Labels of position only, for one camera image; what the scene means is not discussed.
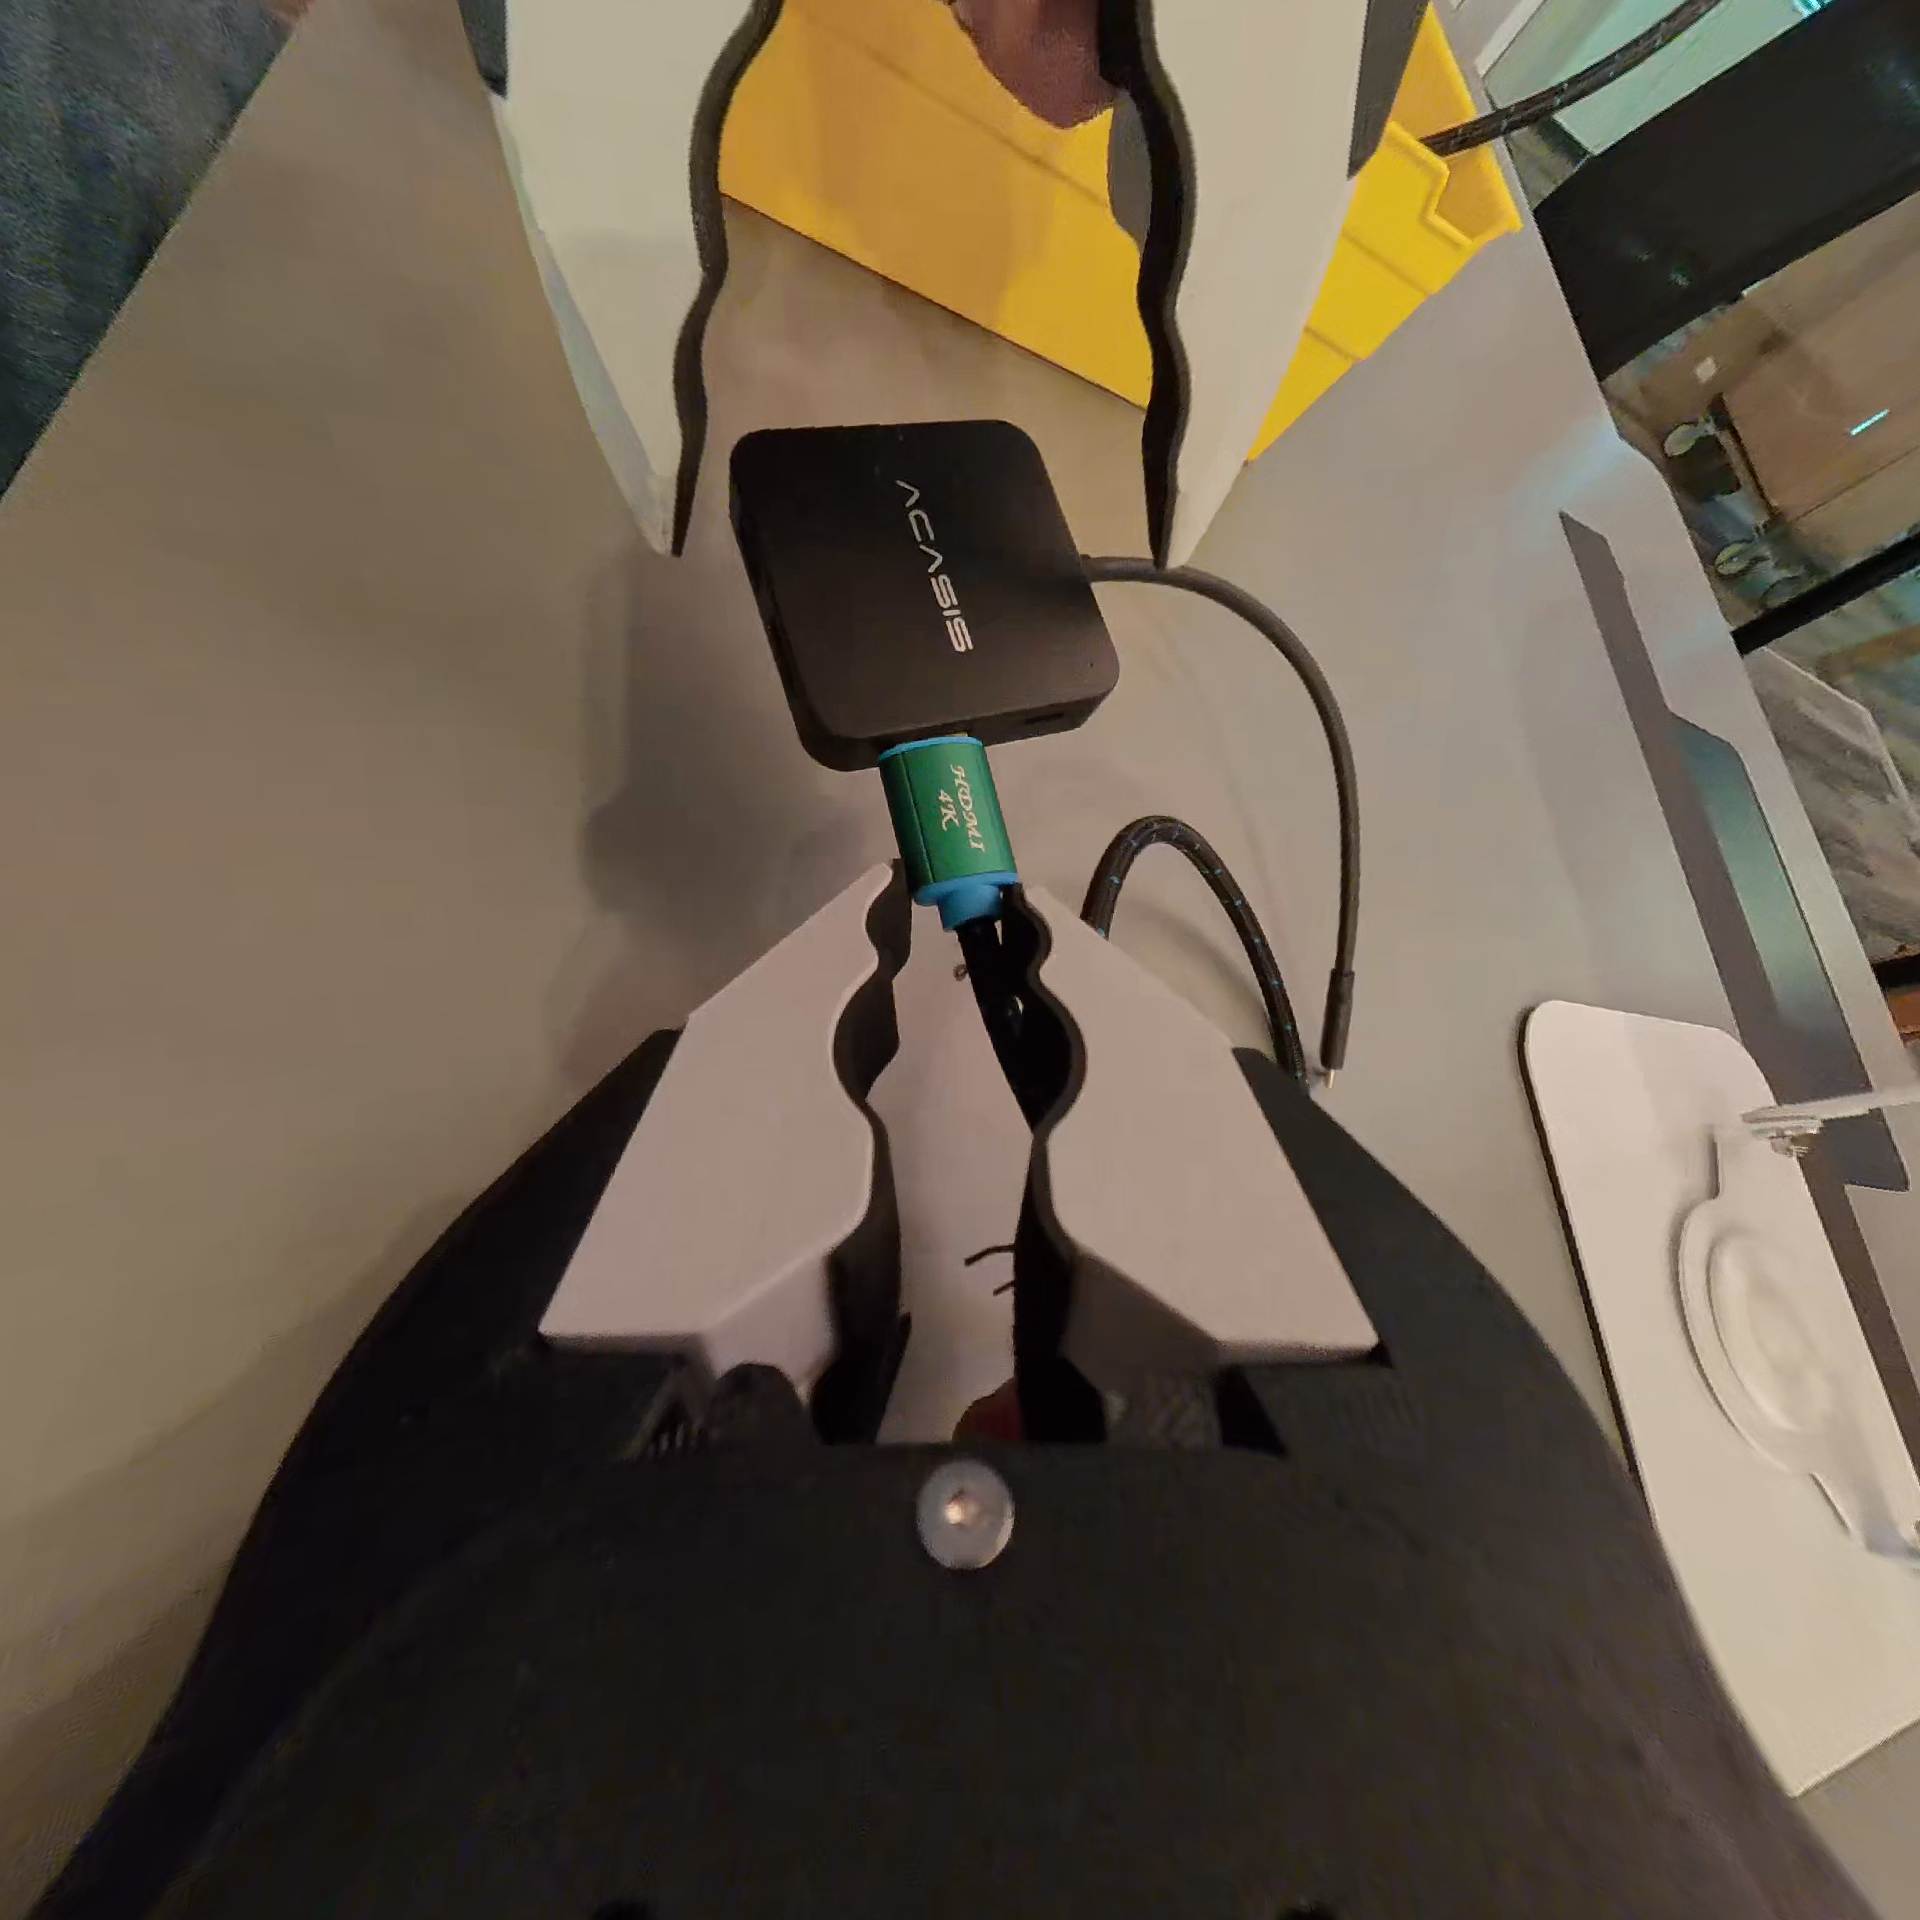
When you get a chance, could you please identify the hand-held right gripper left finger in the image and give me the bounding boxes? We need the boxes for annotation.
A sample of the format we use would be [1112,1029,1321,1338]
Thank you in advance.
[537,863,914,1446]

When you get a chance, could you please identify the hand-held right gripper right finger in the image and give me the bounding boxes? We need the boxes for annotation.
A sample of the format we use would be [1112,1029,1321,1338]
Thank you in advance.
[1018,893,1382,1446]

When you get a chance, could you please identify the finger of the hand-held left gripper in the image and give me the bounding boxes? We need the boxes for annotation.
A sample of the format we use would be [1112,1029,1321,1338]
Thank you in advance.
[1114,0,1378,570]
[492,0,785,561]

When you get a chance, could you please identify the yellow plastic bin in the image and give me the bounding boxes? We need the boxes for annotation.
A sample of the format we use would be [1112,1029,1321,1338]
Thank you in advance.
[721,0,1523,459]

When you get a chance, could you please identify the braided hdmi cable teal plugs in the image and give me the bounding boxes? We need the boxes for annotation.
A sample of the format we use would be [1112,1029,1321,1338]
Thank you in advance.
[874,732,1311,1144]

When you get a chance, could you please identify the thin black audio cable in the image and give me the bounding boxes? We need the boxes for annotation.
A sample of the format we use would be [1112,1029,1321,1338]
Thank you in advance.
[1079,556,1362,1086]

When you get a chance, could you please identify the person's left hand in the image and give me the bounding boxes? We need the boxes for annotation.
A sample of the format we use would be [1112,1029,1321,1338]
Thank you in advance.
[972,0,1123,128]

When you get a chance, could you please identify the black high-back office chair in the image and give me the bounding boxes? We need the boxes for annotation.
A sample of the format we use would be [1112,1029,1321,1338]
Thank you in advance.
[1531,148,1920,372]

